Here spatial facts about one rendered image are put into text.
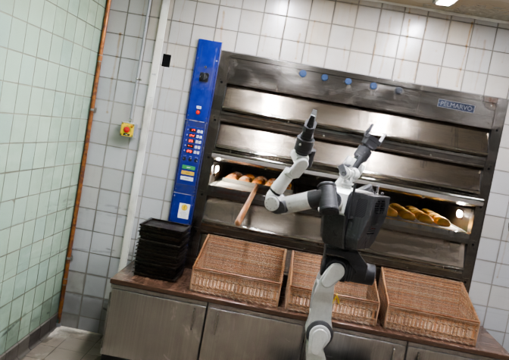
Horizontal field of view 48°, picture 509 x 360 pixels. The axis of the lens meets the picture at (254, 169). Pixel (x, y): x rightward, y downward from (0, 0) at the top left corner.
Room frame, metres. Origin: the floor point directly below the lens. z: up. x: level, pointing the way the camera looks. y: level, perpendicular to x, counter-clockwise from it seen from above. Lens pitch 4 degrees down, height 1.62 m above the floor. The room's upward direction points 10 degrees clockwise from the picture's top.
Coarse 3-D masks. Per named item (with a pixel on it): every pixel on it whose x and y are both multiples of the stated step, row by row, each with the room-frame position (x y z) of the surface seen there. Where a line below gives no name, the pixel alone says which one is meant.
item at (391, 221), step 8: (216, 192) 3.91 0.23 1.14; (224, 192) 3.91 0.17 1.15; (232, 192) 3.90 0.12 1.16; (240, 192) 3.90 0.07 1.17; (248, 192) 3.94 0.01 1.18; (264, 200) 3.89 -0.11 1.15; (312, 208) 3.87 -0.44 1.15; (392, 224) 3.85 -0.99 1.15; (400, 224) 3.84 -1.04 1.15; (408, 224) 3.84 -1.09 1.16; (416, 224) 3.84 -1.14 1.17; (424, 224) 3.87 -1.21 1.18; (432, 232) 3.83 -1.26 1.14; (440, 232) 3.83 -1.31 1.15; (448, 232) 3.83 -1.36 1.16; (456, 232) 3.82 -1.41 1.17; (464, 232) 3.85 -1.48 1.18
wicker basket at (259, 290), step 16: (208, 240) 3.87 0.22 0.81; (224, 240) 3.87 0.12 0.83; (240, 240) 3.86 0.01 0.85; (208, 256) 3.84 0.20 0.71; (224, 256) 3.84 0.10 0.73; (240, 256) 3.84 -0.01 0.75; (256, 256) 3.84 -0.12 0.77; (272, 256) 3.84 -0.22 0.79; (192, 272) 3.42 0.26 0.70; (208, 272) 3.42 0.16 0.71; (224, 272) 3.41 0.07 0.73; (256, 272) 3.81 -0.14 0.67; (272, 272) 3.81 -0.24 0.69; (192, 288) 3.42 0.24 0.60; (208, 288) 3.41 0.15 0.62; (224, 288) 3.57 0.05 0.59; (240, 288) 3.64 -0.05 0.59; (256, 288) 3.39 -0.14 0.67; (272, 288) 3.39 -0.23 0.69; (272, 304) 3.39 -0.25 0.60
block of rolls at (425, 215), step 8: (392, 208) 4.04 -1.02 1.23; (400, 208) 4.20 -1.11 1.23; (408, 208) 4.45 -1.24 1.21; (416, 208) 4.37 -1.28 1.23; (424, 208) 4.53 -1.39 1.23; (392, 216) 4.00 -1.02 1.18; (400, 216) 4.11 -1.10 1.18; (408, 216) 3.98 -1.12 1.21; (416, 216) 4.17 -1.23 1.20; (424, 216) 4.00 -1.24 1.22; (432, 216) 4.18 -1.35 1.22; (440, 216) 4.10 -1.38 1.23; (440, 224) 3.99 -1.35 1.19; (448, 224) 3.99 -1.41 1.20
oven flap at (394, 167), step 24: (216, 144) 3.87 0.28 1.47; (240, 144) 3.89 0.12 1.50; (264, 144) 3.89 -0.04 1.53; (288, 144) 3.90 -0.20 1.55; (336, 144) 3.90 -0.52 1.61; (336, 168) 3.83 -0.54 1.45; (384, 168) 3.85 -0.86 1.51; (408, 168) 3.85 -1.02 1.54; (432, 168) 3.85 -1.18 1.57; (456, 168) 3.85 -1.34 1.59; (480, 168) 3.85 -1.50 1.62
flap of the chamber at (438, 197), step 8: (224, 160) 3.86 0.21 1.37; (232, 160) 3.76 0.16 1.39; (240, 160) 3.75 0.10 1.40; (248, 160) 3.75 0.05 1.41; (272, 168) 3.81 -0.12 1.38; (280, 168) 3.74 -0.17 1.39; (304, 176) 3.92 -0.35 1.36; (312, 176) 3.82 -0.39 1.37; (320, 176) 3.73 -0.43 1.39; (328, 176) 3.72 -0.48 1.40; (336, 176) 3.72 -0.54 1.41; (360, 184) 3.78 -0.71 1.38; (376, 184) 3.71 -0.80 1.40; (384, 184) 3.71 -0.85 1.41; (392, 192) 3.88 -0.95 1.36; (400, 192) 3.78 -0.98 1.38; (408, 192) 3.70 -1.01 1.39; (416, 192) 3.69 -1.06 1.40; (424, 192) 3.69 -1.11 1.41; (440, 200) 3.83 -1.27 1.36; (448, 200) 3.73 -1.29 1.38; (456, 200) 3.68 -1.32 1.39; (464, 200) 3.68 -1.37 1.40; (472, 200) 3.68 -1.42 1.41
